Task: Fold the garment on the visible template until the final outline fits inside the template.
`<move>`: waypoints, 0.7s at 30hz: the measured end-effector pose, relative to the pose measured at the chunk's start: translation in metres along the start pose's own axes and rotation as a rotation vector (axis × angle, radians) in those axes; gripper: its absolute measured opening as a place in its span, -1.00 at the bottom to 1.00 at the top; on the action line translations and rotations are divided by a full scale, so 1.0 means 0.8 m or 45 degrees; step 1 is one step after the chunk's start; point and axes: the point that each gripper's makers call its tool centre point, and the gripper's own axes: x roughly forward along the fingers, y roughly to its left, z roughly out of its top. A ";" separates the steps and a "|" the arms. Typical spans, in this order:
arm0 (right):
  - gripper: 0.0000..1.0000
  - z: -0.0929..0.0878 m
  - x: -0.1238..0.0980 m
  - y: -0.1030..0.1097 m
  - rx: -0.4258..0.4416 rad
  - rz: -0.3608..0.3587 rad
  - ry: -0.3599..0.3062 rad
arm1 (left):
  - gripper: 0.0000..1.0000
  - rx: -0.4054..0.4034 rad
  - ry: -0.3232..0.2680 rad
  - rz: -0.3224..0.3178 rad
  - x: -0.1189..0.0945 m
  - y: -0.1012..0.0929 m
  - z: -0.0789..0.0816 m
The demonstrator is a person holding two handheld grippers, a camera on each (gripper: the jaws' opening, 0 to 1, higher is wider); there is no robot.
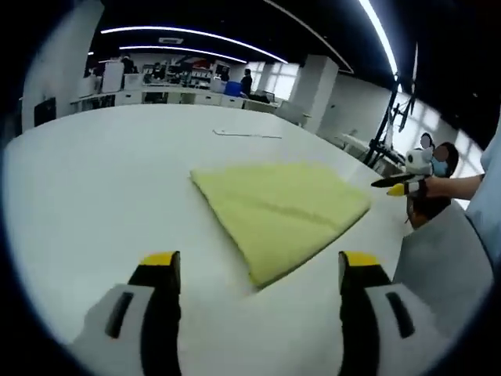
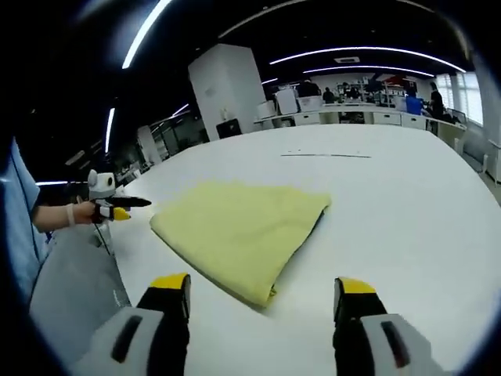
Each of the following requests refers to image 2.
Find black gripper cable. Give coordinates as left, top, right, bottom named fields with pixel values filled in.
left=92, top=222, right=115, bottom=256

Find long white counter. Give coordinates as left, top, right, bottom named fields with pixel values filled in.
left=254, top=102, right=467, bottom=136

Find white square pillar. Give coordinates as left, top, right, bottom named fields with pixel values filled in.
left=187, top=42, right=268, bottom=142

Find person's left hand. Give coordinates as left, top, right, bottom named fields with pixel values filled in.
left=73, top=201, right=104, bottom=226

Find long ceiling light strip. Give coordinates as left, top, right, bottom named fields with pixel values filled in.
left=121, top=0, right=173, bottom=70

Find yellow garment with dark sleeves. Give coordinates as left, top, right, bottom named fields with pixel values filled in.
left=150, top=180, right=333, bottom=309

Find black cabinet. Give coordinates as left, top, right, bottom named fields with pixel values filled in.
left=215, top=119, right=243, bottom=140

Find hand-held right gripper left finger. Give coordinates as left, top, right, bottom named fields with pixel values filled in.
left=74, top=273, right=193, bottom=376

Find window row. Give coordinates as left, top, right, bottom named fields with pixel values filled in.
left=436, top=72, right=488, bottom=127

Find person in light blue shirt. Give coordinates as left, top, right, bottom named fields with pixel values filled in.
left=0, top=136, right=52, bottom=306

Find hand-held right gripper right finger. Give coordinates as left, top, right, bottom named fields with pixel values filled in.
left=332, top=276, right=447, bottom=376

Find storage shelves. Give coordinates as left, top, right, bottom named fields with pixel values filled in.
left=336, top=76, right=418, bottom=105

